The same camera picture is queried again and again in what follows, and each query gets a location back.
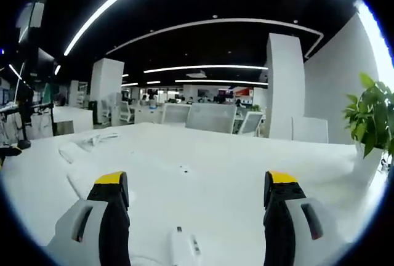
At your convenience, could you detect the white charger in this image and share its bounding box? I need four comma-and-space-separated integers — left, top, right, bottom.
170, 225, 203, 266

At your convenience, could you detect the white mesh office chair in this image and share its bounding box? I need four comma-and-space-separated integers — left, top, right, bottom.
185, 103, 238, 134
239, 111, 265, 137
161, 103, 191, 126

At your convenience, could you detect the white panel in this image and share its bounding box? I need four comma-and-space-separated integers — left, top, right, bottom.
291, 116, 329, 144

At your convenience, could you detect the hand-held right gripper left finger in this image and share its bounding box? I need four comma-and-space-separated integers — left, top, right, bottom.
46, 171, 132, 266

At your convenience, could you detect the black pole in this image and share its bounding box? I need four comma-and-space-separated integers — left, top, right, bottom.
48, 86, 58, 137

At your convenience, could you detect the green plant in white pot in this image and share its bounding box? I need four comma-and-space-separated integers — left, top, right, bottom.
342, 73, 394, 188

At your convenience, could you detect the white power strip cable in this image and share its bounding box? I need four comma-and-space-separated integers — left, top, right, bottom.
57, 140, 93, 201

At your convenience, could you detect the white desk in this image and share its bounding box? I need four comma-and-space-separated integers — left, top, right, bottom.
0, 121, 390, 266

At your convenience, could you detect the ceiling light strip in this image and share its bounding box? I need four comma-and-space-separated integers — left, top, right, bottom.
63, 0, 355, 57

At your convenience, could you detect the bundled white cable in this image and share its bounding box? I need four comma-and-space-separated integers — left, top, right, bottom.
80, 132, 120, 148

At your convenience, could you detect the grey box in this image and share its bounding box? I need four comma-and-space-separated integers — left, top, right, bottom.
56, 120, 75, 136

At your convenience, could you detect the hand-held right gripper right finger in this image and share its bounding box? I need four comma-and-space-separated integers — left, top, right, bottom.
263, 170, 350, 266

